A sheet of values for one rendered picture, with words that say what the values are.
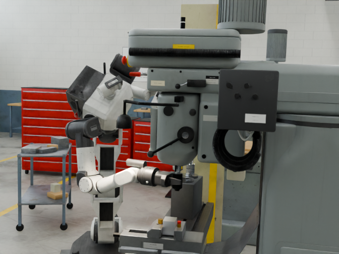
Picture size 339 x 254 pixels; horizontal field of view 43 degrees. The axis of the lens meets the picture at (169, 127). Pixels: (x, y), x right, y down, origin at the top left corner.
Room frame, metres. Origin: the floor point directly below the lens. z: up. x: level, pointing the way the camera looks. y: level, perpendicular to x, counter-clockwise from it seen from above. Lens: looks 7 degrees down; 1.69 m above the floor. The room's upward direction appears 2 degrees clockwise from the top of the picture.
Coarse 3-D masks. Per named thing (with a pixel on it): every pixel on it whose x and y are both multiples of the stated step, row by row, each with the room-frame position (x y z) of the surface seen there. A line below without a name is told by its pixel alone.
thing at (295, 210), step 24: (288, 120) 1.66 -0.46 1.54; (312, 120) 1.60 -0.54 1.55; (336, 120) 1.58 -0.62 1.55; (264, 144) 1.66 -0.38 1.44; (288, 144) 1.63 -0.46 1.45; (312, 144) 1.59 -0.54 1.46; (336, 144) 1.57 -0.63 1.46; (264, 168) 1.65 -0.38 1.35; (288, 168) 1.61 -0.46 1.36; (312, 168) 1.59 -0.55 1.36; (336, 168) 1.57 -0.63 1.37; (264, 192) 1.64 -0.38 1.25; (288, 192) 1.61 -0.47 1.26; (312, 192) 1.59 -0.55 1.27; (336, 192) 1.57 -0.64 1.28; (264, 216) 1.64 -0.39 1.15; (288, 216) 1.60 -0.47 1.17; (312, 216) 1.58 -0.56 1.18; (336, 216) 1.57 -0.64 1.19; (264, 240) 1.63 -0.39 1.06; (288, 240) 1.60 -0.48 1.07; (312, 240) 1.58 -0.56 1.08; (336, 240) 1.56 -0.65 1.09
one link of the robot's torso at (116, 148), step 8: (120, 136) 2.54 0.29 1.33; (120, 144) 2.52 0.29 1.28; (96, 152) 2.50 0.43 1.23; (104, 152) 2.54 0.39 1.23; (112, 152) 2.55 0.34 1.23; (104, 160) 2.55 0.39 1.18; (112, 160) 2.55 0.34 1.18; (104, 168) 2.55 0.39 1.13; (112, 168) 2.56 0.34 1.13; (104, 176) 2.50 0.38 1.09; (112, 192) 2.50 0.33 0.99
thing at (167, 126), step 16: (160, 96) 1.81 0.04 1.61; (192, 96) 1.78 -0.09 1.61; (160, 112) 1.81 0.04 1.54; (176, 112) 1.79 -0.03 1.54; (160, 128) 1.81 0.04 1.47; (176, 128) 1.79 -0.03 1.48; (192, 128) 1.77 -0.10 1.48; (160, 144) 1.81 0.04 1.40; (176, 144) 1.79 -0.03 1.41; (192, 144) 1.77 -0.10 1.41; (160, 160) 1.85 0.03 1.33; (176, 160) 1.81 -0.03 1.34; (192, 160) 1.85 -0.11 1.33
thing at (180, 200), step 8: (184, 176) 2.28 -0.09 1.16; (192, 176) 2.27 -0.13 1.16; (200, 176) 2.33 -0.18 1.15; (184, 184) 2.15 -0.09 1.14; (192, 184) 2.14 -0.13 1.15; (200, 184) 2.29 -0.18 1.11; (176, 192) 2.16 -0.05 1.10; (184, 192) 2.15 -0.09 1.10; (192, 192) 2.14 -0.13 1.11; (200, 192) 2.30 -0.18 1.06; (176, 200) 2.16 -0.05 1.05; (184, 200) 2.15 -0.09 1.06; (192, 200) 2.14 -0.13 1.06; (200, 200) 2.31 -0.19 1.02; (176, 208) 2.16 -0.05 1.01; (184, 208) 2.15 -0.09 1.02; (192, 208) 2.14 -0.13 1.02; (200, 208) 2.32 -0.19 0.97; (176, 216) 2.16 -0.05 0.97; (184, 216) 2.15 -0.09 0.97; (192, 216) 2.14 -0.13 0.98
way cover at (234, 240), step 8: (256, 208) 1.91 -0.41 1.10; (256, 216) 1.79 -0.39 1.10; (248, 224) 1.88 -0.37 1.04; (256, 224) 1.68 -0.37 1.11; (240, 232) 1.93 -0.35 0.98; (248, 232) 1.76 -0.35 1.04; (232, 240) 1.91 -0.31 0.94; (240, 240) 1.81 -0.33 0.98; (248, 240) 1.66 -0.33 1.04; (208, 248) 1.94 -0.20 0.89; (216, 248) 1.92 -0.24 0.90; (224, 248) 1.89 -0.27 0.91; (232, 248) 1.80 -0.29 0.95
